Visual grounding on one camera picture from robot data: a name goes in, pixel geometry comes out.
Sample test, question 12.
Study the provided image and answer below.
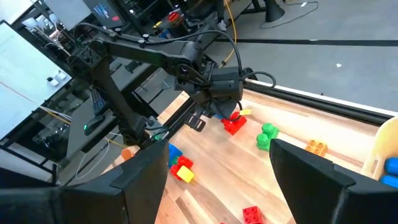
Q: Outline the desk computer monitor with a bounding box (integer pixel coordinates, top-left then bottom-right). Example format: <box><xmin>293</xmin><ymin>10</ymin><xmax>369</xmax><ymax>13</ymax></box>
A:
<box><xmin>82</xmin><ymin>0</ymin><xmax>127</xmax><ymax>29</ymax></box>

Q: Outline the white board panel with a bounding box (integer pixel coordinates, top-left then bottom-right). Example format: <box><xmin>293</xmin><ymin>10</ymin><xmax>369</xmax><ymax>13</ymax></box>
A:
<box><xmin>0</xmin><ymin>20</ymin><xmax>73</xmax><ymax>141</ymax></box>

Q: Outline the red small stud block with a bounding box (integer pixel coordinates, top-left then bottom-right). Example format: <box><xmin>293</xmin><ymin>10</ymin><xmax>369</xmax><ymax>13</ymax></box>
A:
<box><xmin>241</xmin><ymin>205</ymin><xmax>265</xmax><ymax>224</ymax></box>

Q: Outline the orange small stud block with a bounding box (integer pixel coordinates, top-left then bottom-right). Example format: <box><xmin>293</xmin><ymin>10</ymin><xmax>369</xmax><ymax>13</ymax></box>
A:
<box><xmin>304</xmin><ymin>139</ymin><xmax>330</xmax><ymax>157</ymax></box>

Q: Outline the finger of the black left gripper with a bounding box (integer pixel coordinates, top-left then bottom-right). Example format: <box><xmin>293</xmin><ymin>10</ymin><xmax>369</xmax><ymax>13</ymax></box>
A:
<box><xmin>222</xmin><ymin>98</ymin><xmax>239</xmax><ymax>121</ymax></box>
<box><xmin>208</xmin><ymin>100</ymin><xmax>225</xmax><ymax>119</ymax></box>

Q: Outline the red large stud block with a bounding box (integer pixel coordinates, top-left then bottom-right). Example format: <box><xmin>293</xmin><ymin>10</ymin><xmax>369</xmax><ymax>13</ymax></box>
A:
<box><xmin>170</xmin><ymin>155</ymin><xmax>194</xmax><ymax>181</ymax></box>
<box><xmin>221</xmin><ymin>111</ymin><xmax>248</xmax><ymax>136</ymax></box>

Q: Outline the green large stud block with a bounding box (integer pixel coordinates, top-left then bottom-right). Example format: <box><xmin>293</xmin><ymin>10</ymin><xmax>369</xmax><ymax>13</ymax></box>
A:
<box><xmin>256</xmin><ymin>123</ymin><xmax>280</xmax><ymax>152</ymax></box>

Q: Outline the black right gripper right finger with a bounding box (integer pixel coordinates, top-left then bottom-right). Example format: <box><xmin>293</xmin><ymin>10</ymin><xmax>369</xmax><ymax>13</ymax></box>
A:
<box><xmin>269</xmin><ymin>139</ymin><xmax>398</xmax><ymax>224</ymax></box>

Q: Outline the black computer mouse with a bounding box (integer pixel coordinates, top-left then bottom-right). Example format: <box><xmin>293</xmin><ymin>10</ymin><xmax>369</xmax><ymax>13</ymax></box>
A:
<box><xmin>83</xmin><ymin>113</ymin><xmax>106</xmax><ymax>136</ymax></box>

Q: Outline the black floor cable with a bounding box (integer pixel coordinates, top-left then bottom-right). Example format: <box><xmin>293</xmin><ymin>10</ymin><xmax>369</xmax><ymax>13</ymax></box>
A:
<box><xmin>259</xmin><ymin>1</ymin><xmax>320</xmax><ymax>29</ymax></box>

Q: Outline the blue large stud block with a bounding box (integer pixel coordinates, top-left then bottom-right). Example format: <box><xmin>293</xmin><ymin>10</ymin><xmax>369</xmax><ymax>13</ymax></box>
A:
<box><xmin>379</xmin><ymin>157</ymin><xmax>398</xmax><ymax>189</ymax></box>

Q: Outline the orange plastic bin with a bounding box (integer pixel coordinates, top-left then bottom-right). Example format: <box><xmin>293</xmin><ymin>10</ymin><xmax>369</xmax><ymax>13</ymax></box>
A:
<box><xmin>120</xmin><ymin>148</ymin><xmax>135</xmax><ymax>162</ymax></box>

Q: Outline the black aluminium table frame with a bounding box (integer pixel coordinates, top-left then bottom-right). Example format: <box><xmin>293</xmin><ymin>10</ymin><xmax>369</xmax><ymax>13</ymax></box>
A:
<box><xmin>155</xmin><ymin>79</ymin><xmax>393</xmax><ymax>144</ymax></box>

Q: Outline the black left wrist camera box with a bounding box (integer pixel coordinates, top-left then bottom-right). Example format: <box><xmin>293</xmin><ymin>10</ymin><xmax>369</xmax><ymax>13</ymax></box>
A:
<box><xmin>213</xmin><ymin>66</ymin><xmax>245</xmax><ymax>101</ymax></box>

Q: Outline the yellow plain cube block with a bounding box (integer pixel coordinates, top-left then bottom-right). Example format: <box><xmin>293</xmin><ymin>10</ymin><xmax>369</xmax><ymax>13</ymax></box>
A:
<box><xmin>176</xmin><ymin>165</ymin><xmax>196</xmax><ymax>184</ymax></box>

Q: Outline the blue plain cube block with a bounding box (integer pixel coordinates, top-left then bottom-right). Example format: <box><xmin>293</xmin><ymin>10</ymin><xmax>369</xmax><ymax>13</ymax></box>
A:
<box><xmin>169</xmin><ymin>143</ymin><xmax>184</xmax><ymax>169</ymax></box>

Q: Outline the yellow floor cable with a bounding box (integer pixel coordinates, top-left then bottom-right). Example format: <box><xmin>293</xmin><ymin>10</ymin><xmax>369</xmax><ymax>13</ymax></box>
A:
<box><xmin>218</xmin><ymin>0</ymin><xmax>239</xmax><ymax>68</ymax></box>

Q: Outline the yellow plastic bin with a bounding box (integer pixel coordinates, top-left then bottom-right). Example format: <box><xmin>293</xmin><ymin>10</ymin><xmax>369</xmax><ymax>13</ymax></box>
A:
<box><xmin>362</xmin><ymin>116</ymin><xmax>398</xmax><ymax>187</ymax></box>

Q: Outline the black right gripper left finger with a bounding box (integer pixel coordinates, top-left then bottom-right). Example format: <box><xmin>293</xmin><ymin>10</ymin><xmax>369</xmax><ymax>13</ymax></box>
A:
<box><xmin>0</xmin><ymin>139</ymin><xmax>170</xmax><ymax>224</ymax></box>

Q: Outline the backlit keyboard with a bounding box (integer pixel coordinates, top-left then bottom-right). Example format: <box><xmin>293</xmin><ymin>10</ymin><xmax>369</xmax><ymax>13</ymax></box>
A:
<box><xmin>90</xmin><ymin>88</ymin><xmax>108</xmax><ymax>116</ymax></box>

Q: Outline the black round stand base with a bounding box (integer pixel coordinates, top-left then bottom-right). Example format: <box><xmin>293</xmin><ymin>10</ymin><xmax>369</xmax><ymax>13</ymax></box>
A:
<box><xmin>262</xmin><ymin>0</ymin><xmax>286</xmax><ymax>23</ymax></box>

